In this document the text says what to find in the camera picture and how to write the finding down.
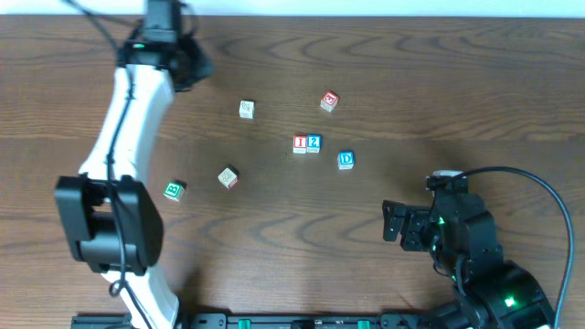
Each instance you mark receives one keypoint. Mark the green letter B block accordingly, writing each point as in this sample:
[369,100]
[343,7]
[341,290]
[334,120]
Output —
[175,190]

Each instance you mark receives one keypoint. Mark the blue number 2 block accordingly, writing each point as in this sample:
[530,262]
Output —
[314,144]

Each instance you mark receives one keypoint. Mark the red letter I block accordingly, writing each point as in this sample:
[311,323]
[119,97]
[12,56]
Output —
[299,144]

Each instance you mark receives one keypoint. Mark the plain white wooden block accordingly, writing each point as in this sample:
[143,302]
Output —
[247,109]

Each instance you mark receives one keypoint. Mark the red letter block tilted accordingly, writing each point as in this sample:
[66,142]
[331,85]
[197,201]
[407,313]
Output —
[329,101]

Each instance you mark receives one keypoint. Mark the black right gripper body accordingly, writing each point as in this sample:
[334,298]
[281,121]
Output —
[412,227]

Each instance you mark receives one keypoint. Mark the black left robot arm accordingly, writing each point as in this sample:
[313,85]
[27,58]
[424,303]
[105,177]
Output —
[109,219]

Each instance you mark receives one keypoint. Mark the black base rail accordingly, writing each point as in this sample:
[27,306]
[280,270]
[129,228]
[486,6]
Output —
[223,321]

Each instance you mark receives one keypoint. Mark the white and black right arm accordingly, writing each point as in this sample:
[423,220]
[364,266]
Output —
[459,233]

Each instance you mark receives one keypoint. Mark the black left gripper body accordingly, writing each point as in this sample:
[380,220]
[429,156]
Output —
[199,64]

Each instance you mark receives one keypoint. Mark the blue letter D block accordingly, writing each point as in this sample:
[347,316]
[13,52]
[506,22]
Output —
[345,160]

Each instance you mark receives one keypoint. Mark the white block with red side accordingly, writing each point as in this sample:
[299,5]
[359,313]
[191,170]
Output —
[229,177]

